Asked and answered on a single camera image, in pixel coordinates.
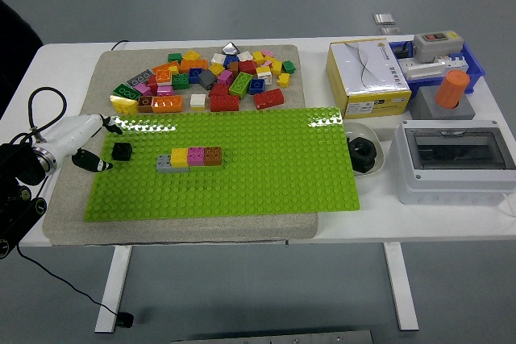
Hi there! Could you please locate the orange cylinder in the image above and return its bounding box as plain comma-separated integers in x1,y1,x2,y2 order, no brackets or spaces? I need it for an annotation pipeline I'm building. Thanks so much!
434,69,471,110

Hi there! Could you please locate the grey long toy brick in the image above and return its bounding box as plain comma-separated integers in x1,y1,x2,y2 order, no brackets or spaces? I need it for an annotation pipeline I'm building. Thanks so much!
156,153,190,175

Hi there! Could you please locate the person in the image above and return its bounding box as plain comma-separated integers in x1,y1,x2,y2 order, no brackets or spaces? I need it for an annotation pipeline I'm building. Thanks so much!
0,0,44,119

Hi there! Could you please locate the lime green long brick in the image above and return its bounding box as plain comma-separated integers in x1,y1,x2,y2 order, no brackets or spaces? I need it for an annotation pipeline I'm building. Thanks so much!
228,72,254,100

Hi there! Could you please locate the yellow square toy brick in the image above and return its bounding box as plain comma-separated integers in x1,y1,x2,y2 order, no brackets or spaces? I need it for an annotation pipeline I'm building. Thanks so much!
169,147,190,168

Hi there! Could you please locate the red large toy brick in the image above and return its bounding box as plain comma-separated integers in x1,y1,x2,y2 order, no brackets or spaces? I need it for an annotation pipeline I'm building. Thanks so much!
209,94,240,112

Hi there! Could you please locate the white enclosure with clear lid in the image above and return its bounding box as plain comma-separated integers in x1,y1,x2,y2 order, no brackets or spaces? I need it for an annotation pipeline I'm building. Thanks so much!
389,119,516,205

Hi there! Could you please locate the thin black cable with plug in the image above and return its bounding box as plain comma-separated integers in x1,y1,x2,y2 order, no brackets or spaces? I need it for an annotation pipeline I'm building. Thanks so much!
15,245,135,328

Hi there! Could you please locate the white table leg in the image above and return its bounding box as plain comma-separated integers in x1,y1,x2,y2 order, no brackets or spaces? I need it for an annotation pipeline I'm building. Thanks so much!
94,245,133,334
382,242,420,331

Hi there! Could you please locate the white and yellow cardboard box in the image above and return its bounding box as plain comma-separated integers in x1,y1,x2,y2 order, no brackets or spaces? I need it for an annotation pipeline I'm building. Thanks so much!
325,39,413,119

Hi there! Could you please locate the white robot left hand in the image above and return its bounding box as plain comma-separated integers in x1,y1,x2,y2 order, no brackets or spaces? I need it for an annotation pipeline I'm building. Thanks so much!
40,113,124,173

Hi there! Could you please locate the yellow large toy brick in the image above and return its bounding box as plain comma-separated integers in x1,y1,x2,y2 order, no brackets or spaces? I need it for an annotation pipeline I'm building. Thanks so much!
109,94,139,115

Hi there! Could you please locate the dark green long brick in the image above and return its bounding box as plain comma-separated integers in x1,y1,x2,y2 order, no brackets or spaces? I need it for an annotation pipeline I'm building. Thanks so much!
112,83,143,102

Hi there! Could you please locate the brown square toy brick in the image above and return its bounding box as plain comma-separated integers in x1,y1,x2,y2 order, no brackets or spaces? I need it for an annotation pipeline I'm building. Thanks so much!
203,145,223,168

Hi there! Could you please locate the green studded baseplate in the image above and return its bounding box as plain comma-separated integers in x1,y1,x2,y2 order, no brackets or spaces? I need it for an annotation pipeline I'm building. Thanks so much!
83,106,360,222

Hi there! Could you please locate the grey flat toy plate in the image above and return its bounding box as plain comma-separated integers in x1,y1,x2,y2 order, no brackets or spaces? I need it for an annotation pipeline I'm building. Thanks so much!
126,68,156,87

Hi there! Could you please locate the blue plastic bin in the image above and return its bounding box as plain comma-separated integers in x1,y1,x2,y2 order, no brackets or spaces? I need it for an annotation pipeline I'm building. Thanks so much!
389,39,486,97

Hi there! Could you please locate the grey block with hole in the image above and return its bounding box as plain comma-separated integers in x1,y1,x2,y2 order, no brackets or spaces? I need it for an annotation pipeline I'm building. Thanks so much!
410,86,476,121

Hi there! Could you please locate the white bowl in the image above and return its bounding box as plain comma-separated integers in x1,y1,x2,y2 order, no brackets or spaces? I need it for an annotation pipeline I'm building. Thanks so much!
343,121,389,178

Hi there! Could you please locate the grey push-button switch box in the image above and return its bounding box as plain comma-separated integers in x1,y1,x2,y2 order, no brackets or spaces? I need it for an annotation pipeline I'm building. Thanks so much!
412,31,464,64

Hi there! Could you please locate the orange long toy brick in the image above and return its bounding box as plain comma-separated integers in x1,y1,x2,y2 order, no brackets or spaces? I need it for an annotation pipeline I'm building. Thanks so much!
151,95,184,114

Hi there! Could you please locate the black square toy brick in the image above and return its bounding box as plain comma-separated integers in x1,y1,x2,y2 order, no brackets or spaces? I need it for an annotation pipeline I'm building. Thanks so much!
110,141,134,162

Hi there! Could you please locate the black large hex nut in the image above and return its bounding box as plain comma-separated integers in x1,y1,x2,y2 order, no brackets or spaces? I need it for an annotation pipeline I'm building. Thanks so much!
347,137,377,173

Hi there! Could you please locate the white terminal block device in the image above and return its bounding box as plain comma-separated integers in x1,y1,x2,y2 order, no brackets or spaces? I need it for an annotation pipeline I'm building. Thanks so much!
398,56,471,81

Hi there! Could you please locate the red long toy brick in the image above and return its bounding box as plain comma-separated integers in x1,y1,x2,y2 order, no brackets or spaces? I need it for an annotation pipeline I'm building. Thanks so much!
252,88,285,110

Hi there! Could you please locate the grey-brown table mat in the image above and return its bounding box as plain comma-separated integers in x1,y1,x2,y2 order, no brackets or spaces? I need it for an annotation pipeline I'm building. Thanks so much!
42,44,320,247

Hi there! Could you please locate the pink square toy brick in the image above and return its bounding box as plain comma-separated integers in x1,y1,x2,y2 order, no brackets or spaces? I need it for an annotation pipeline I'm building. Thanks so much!
187,146,206,168

